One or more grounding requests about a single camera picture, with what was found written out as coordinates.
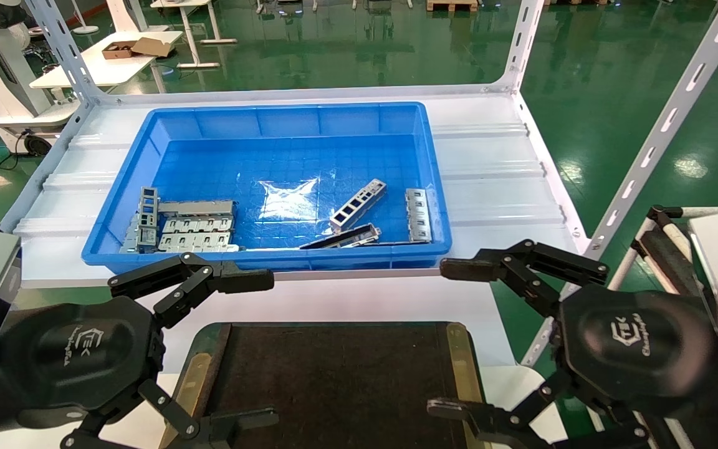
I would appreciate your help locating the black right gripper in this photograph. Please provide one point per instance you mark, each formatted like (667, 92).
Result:
(633, 349)

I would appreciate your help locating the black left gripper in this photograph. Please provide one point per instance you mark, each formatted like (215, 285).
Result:
(78, 355)

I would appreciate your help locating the black container tray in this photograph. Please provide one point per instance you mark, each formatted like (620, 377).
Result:
(334, 386)

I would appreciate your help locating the gray metal channel part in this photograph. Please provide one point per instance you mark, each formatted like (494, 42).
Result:
(197, 207)

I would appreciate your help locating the dark metal channel part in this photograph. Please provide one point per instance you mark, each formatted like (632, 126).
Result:
(359, 236)

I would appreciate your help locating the slotted metal plate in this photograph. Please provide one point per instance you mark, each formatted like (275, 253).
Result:
(197, 243)
(409, 218)
(197, 226)

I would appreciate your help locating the white rack shelf deck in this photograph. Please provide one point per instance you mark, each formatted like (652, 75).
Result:
(490, 162)

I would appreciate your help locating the blue plastic bin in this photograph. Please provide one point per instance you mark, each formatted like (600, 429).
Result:
(284, 131)

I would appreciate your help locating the white table under cardboard box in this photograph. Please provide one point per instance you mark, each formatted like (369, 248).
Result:
(103, 72)

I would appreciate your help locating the open cardboard box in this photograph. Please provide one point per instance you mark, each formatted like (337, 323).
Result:
(147, 47)

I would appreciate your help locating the white table with legs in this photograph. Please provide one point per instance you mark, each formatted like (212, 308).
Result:
(194, 37)

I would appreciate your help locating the wooden pallet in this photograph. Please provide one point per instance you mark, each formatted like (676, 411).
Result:
(452, 5)

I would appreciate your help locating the white floor stand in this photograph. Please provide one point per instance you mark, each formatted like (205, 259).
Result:
(85, 28)

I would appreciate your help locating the perforated metal bracket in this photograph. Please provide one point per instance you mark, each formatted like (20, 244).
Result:
(149, 209)
(336, 224)

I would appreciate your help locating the black and white stand frame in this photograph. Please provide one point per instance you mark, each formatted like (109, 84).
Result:
(661, 255)

